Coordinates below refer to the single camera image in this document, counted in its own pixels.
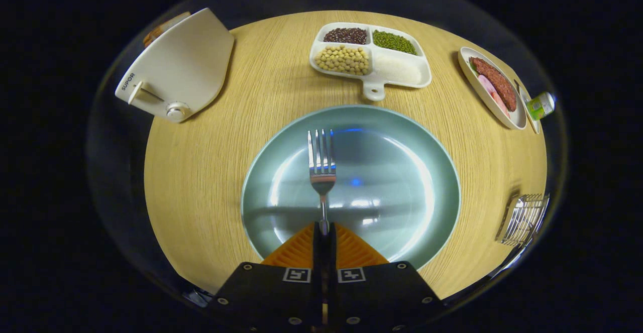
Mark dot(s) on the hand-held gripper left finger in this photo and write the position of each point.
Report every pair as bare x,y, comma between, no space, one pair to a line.
271,293

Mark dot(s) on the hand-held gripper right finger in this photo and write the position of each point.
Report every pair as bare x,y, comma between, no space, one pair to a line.
382,293

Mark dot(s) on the metal fork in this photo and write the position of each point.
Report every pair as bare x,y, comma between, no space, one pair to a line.
322,177

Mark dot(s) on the light blue round plate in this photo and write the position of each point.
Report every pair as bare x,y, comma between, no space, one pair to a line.
392,172

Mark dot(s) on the white divided tray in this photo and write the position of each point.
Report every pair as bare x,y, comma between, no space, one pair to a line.
374,89

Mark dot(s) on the pink ham slice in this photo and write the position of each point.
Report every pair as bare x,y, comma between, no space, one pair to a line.
500,104
485,84

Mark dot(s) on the beige round plate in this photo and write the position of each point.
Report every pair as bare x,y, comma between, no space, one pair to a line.
474,89

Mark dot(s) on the pile of white rice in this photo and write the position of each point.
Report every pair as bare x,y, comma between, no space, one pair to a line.
399,69

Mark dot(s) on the pile of yellow soybeans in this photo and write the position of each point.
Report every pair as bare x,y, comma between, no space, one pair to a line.
342,60

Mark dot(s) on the brown steak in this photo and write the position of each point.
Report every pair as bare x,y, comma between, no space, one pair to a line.
497,84

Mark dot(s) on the small white square tray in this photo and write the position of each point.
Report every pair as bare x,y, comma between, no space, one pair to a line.
525,97

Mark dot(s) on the green lettuce leaf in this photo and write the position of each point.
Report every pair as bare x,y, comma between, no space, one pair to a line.
472,64

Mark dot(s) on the green label metal bottle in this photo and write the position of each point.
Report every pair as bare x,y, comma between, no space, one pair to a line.
541,105

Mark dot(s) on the white toaster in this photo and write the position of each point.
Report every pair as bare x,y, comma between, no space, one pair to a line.
186,62

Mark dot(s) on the pile of green mung beans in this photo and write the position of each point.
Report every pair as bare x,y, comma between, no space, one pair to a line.
394,41

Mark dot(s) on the pile of dark red beans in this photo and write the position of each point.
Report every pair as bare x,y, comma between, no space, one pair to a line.
345,35

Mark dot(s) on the toasted bread slice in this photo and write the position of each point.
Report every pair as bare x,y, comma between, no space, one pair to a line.
161,29

